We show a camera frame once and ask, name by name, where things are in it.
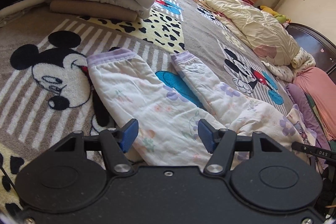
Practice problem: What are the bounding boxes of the white floral quilted pajama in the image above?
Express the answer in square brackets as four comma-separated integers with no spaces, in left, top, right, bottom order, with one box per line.
[87,48,302,168]

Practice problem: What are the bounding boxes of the Mickey Mouse grey blanket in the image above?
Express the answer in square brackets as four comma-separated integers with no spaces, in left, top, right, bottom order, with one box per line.
[1,0,293,217]

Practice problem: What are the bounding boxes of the cream sequin patterned garment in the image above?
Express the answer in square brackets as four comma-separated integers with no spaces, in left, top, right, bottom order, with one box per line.
[286,104,317,146]

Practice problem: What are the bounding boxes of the purple pillow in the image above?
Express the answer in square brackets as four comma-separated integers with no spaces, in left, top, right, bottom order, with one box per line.
[286,84,330,150]

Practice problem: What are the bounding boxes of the pink pillow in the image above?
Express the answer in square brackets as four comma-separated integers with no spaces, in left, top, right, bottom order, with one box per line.
[293,67,335,141]

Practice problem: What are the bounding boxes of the cream yellow comforter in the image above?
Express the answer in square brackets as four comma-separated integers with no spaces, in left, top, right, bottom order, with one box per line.
[199,0,300,66]

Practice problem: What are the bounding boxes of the white floral small blanket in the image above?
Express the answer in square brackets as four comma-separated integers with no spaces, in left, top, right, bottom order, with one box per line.
[262,47,316,83]

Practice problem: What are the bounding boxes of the dark wooden headboard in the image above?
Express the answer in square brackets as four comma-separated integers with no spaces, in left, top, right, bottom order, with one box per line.
[286,23,335,83]

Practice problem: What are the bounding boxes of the yellow plush toy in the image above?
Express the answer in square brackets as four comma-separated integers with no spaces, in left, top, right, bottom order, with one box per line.
[258,5,290,24]

